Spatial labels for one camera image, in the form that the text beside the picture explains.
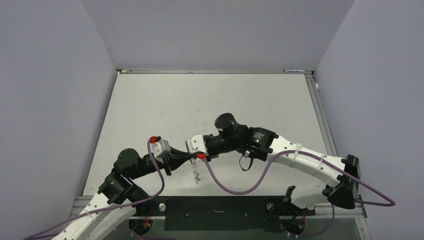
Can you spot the aluminium rail right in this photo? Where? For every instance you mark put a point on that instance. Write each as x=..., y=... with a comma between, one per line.
x=320, y=114

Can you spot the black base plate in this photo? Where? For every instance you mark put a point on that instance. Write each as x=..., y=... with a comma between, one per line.
x=217, y=213

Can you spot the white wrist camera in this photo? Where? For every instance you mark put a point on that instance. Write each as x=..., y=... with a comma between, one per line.
x=160, y=149
x=196, y=144

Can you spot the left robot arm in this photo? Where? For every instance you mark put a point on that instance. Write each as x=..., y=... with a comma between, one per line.
x=119, y=198

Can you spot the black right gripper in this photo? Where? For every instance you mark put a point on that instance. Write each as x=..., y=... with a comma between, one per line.
x=210, y=155

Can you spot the metal keyring plate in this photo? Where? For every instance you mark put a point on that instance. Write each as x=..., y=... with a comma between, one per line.
x=194, y=164

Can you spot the aluminium rail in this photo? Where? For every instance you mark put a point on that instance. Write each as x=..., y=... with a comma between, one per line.
x=320, y=114
x=213, y=71

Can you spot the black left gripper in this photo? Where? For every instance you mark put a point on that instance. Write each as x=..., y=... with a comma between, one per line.
x=176, y=158

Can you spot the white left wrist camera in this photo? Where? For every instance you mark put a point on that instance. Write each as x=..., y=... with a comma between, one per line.
x=160, y=149

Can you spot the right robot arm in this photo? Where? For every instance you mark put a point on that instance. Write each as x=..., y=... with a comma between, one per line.
x=336, y=184

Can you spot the aluminium rail back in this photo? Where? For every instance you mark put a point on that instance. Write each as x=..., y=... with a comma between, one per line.
x=213, y=71

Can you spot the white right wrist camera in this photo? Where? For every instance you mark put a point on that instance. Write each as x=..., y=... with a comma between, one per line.
x=196, y=144

